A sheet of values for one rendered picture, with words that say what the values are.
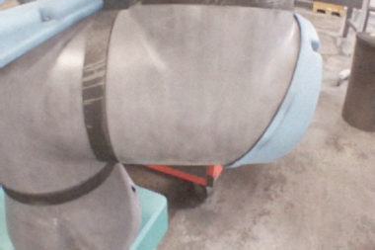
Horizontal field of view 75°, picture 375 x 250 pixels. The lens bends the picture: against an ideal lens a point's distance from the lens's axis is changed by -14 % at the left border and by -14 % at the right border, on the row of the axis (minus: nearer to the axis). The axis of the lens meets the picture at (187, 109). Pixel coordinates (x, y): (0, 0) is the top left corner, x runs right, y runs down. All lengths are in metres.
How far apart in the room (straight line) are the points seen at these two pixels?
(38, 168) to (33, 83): 0.07
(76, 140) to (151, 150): 0.05
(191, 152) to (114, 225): 0.12
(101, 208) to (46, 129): 0.10
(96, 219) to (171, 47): 0.16
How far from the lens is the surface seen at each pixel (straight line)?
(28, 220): 0.26
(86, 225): 0.26
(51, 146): 0.20
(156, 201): 0.34
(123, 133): 0.17
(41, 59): 0.18
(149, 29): 0.17
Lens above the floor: 0.97
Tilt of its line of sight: 30 degrees down
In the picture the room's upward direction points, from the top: 2 degrees clockwise
